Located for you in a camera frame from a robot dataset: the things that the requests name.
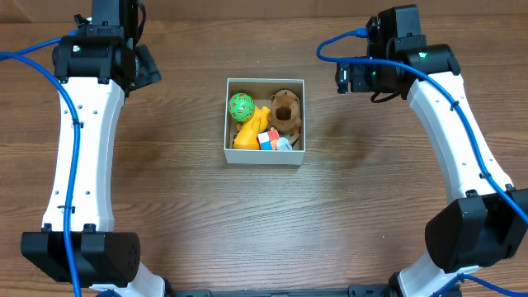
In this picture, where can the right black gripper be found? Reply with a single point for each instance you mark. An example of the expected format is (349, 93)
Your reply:
(342, 77)

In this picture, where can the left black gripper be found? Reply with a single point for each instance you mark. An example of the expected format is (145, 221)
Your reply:
(148, 66)

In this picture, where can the brown capybara plush toy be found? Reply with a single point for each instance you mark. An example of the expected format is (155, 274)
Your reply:
(285, 115)

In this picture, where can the white round wooden-handled tool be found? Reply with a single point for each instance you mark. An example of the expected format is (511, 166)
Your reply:
(287, 143)

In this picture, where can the green patterned ball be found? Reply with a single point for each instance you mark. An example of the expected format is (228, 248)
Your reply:
(241, 107)

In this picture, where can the colourful puzzle cube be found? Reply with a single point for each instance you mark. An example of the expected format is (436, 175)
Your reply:
(268, 140)

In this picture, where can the yellow rubber dolphin toy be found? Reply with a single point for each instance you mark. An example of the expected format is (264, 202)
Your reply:
(247, 132)

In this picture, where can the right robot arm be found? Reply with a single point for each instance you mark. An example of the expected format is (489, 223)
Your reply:
(485, 219)

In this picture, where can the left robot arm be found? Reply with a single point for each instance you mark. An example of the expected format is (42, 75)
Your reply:
(95, 69)

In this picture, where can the white cardboard box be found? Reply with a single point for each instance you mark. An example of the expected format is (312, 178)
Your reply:
(261, 89)

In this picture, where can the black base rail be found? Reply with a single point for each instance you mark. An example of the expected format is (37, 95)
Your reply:
(350, 291)

